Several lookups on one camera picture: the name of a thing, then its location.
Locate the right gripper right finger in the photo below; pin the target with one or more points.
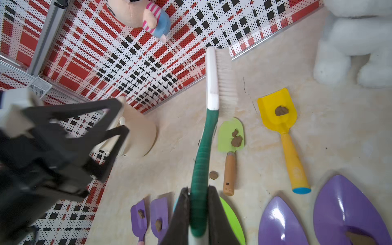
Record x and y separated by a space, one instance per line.
220 231

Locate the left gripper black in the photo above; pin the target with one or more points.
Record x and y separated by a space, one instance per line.
33 183

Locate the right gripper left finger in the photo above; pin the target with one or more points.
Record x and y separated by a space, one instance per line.
177 233

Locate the green white scrub brush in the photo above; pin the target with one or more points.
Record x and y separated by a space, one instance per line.
221 101

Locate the light blue trowel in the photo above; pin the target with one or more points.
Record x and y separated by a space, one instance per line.
175 201

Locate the cream plastic bucket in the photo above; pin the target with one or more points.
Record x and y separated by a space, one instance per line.
142 131

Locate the purple square trowel far left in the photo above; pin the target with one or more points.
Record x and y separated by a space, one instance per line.
139 221

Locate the soil clump on table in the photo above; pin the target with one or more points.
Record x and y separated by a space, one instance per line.
213 175

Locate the purple pointed trowel rightmost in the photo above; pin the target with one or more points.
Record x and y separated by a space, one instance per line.
341 207

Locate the cartoon boy plush doll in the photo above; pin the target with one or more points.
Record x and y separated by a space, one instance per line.
141 14

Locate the husky plush toy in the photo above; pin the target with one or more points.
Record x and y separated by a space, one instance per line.
356 28

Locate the green pointed trowel yellow handle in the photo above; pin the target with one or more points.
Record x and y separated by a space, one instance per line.
234 222

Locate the purple pointed trowel pink handle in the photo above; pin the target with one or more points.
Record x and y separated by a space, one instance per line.
280 226

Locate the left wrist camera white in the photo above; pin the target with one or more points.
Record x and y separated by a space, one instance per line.
13 102

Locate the green trowel wooden handle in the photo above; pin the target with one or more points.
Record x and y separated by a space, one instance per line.
231 138

